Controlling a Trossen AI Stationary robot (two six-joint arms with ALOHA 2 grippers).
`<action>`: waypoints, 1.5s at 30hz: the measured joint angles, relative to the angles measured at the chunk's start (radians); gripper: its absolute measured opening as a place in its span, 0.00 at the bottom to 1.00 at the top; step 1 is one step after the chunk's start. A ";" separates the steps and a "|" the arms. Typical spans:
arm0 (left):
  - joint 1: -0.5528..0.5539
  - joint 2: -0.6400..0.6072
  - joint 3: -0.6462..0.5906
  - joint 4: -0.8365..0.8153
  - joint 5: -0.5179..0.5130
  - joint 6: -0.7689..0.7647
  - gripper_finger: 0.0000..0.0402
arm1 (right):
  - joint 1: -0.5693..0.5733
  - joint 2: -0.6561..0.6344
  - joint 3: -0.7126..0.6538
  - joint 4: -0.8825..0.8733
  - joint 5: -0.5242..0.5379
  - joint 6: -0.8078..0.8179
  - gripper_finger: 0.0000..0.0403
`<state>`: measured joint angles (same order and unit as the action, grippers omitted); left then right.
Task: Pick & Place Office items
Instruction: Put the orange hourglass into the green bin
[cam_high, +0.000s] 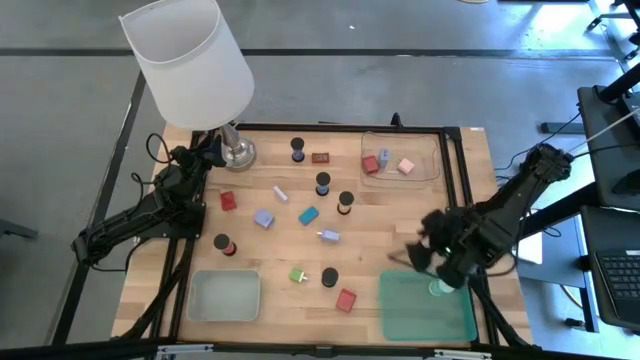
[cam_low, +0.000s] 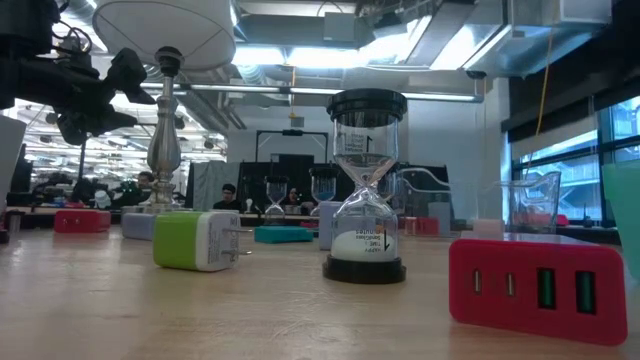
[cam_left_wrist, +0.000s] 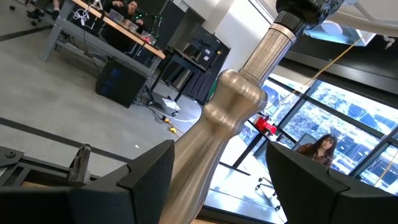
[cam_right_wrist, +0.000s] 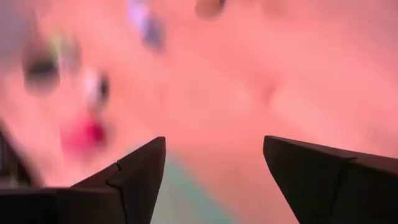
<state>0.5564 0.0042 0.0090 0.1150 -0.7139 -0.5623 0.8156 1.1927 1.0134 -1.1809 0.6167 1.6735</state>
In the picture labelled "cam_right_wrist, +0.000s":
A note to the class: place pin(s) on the green plug adapter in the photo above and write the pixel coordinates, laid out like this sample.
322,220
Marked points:
42,73

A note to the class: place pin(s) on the black cylinder top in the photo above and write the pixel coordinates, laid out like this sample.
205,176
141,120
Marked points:
96,87

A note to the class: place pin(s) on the lavender plug adapter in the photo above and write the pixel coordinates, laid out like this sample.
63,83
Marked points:
146,28

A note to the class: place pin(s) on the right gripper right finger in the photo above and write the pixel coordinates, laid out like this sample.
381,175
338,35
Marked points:
335,193

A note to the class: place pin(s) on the red plug adapter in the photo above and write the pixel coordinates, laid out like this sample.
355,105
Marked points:
88,133

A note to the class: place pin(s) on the black-capped orange cylinder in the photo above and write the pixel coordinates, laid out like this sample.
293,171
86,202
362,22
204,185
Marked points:
210,7

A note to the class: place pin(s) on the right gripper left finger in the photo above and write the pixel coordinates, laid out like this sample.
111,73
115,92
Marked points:
93,199

